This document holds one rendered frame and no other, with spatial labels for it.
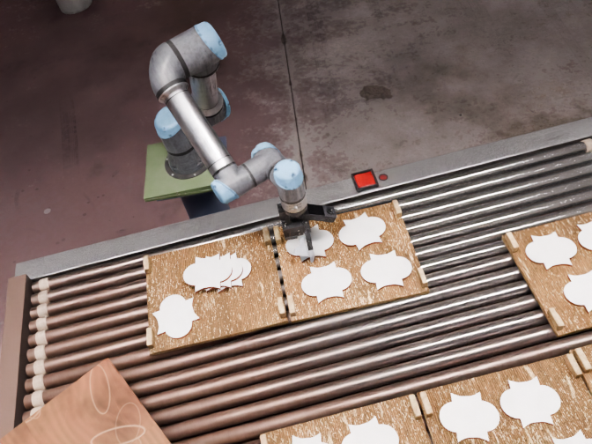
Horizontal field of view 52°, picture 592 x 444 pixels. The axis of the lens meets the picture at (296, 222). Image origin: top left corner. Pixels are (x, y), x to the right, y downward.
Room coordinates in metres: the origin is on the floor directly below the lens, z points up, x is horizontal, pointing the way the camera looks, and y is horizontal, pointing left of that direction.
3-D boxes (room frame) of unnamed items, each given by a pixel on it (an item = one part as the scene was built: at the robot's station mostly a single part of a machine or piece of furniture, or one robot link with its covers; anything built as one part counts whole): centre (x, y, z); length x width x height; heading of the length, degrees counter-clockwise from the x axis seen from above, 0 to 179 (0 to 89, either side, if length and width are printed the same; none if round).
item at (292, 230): (1.13, 0.00, 1.08); 0.09 x 0.08 x 0.12; 91
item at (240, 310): (1.04, 0.29, 0.93); 0.41 x 0.35 x 0.02; 92
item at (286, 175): (1.13, 0.00, 1.24); 0.09 x 0.08 x 0.11; 23
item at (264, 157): (1.21, 0.05, 1.24); 0.11 x 0.11 x 0.08; 23
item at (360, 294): (1.05, -0.13, 0.93); 0.41 x 0.35 x 0.02; 91
